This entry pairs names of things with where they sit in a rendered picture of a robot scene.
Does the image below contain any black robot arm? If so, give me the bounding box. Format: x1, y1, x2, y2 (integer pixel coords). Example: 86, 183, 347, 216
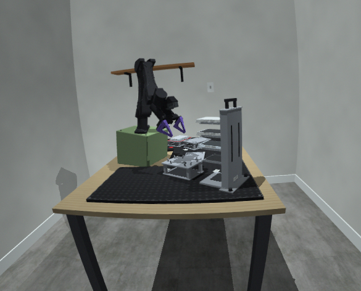
135, 58, 178, 134

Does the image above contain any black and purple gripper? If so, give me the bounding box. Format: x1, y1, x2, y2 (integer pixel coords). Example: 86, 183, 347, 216
156, 114, 186, 137

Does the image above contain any black perforated breadboard table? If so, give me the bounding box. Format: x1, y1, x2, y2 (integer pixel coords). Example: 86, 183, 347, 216
86, 146, 263, 204

